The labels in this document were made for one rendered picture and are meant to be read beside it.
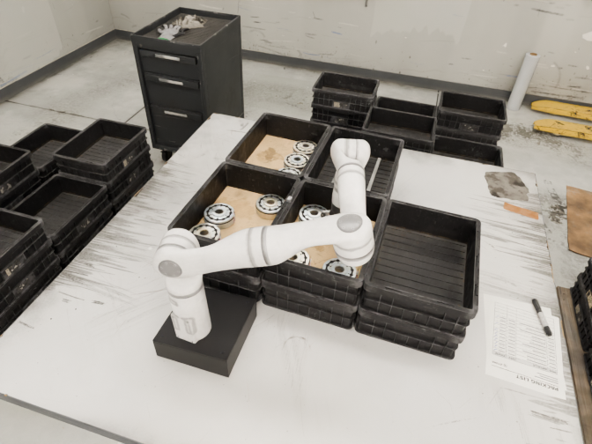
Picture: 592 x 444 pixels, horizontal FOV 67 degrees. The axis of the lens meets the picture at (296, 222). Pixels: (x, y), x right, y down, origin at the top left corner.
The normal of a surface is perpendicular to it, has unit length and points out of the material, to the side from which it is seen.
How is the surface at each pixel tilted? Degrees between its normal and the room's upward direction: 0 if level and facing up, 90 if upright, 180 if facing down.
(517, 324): 0
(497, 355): 0
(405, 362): 0
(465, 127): 90
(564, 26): 90
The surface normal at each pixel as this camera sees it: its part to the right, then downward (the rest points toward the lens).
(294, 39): -0.29, 0.62
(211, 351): -0.01, -0.78
